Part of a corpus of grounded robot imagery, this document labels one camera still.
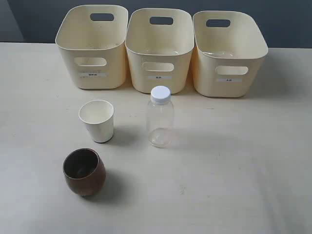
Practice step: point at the cream plastic bin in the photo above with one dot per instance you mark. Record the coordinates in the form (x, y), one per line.
(229, 51)
(91, 40)
(159, 44)

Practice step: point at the middle cream plastic bin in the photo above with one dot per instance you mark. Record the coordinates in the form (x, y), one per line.
(159, 44)

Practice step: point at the brown wooden cup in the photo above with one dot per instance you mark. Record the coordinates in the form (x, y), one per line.
(84, 172)

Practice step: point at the clear plastic bottle white cap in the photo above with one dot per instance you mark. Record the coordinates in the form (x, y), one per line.
(160, 117)

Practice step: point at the white paper cup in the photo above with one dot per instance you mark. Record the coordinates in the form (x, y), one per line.
(98, 117)

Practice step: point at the left cream plastic bin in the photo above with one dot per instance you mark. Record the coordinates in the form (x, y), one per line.
(91, 40)

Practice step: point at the right cream plastic bin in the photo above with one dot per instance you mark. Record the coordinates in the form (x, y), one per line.
(229, 51)

